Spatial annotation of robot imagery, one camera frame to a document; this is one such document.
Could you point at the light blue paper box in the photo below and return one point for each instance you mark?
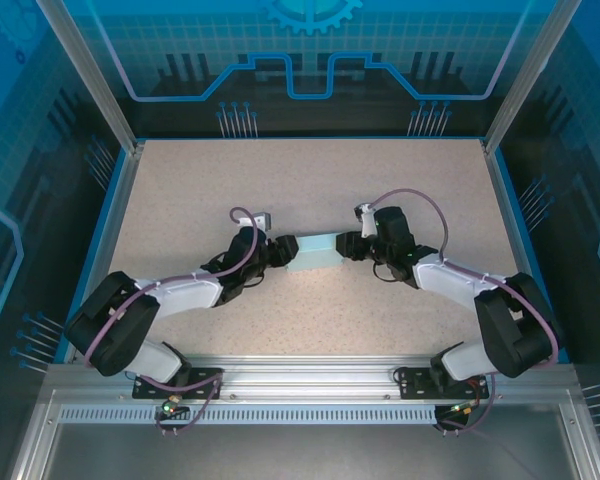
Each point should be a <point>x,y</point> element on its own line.
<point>315,252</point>

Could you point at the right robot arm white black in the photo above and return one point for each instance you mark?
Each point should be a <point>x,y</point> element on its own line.
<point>455,285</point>

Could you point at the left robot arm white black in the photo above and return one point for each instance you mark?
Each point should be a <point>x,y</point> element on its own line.
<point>185,295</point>

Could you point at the black mounting plate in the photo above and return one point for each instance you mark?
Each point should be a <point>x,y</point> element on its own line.
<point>145,387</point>
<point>410,385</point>

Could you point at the grey metal shelf panel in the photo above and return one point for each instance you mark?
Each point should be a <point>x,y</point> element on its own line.
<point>305,455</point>

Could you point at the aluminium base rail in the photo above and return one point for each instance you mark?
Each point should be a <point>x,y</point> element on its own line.
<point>305,375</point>

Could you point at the aluminium frame post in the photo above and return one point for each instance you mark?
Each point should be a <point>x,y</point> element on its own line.
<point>87,65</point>
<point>525,65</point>

